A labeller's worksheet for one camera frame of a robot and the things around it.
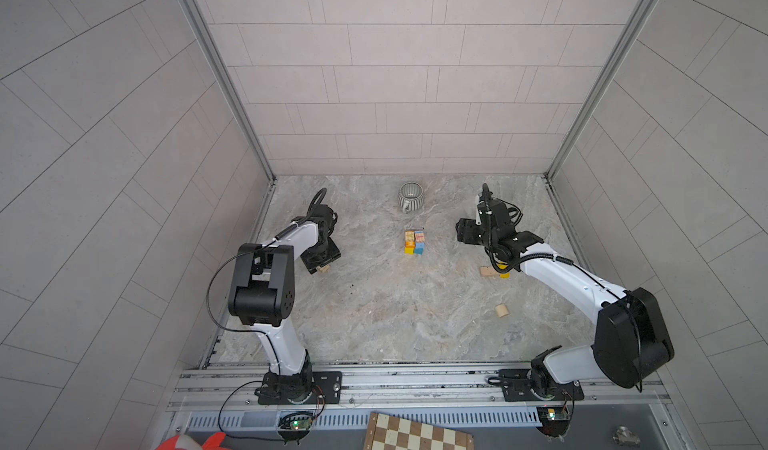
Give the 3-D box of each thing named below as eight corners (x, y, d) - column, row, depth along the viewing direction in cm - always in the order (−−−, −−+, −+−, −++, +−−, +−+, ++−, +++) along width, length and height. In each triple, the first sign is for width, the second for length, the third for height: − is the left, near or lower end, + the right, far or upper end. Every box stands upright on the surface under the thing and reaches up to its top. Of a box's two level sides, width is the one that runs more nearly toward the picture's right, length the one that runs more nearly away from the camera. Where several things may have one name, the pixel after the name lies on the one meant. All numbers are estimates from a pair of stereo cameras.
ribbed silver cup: (399, 218, 106) (399, 206, 101) (399, 193, 114) (399, 181, 108) (422, 218, 106) (423, 206, 101) (420, 193, 114) (422, 181, 108)
